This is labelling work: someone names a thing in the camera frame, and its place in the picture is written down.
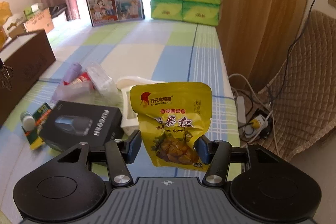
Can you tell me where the black shaver box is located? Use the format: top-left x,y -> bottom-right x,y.
39,101 -> 124,151

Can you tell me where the yellow chestnut snack pouch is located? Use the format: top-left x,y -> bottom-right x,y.
130,82 -> 212,172

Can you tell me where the clear plastic packet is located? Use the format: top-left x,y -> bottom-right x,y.
86,63 -> 121,105

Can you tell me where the green medicine box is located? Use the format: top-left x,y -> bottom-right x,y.
22,103 -> 52,150

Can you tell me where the purple tube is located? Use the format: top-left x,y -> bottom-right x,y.
62,63 -> 82,85

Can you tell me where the white power strip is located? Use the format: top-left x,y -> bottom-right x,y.
236,96 -> 246,126

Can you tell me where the red white tube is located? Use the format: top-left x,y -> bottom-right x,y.
63,72 -> 91,85

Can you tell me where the small white bottle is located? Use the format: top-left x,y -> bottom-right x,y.
19,111 -> 35,131

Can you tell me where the quilted brown chair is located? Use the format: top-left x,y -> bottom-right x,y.
259,10 -> 335,161

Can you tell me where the brown storage box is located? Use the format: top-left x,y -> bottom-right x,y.
1,30 -> 56,124

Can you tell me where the cardboard box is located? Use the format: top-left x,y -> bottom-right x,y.
9,8 -> 54,38

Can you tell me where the black cable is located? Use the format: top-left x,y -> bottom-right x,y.
267,0 -> 336,119

